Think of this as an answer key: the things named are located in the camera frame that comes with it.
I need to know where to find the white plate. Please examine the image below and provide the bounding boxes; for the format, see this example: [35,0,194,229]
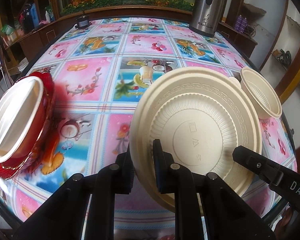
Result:
[0,75,44,164]

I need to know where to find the steel thermos kettle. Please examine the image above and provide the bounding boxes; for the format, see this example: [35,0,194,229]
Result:
[189,0,224,37]

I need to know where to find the large red glass plate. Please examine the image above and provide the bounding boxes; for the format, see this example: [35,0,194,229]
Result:
[0,72,55,179]

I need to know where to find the small black jar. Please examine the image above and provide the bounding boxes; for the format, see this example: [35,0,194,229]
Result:
[75,15,90,29]

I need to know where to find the black flask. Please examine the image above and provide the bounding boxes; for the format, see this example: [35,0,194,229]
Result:
[21,4,34,34]

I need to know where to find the large beige plastic bowl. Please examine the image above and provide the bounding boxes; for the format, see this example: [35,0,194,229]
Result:
[129,67,262,211]

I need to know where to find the floral plastic tablecloth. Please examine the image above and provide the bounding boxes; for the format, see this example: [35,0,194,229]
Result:
[0,17,298,240]

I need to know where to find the blue thermos jug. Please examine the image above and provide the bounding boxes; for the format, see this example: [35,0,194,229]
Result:
[30,3,39,28]

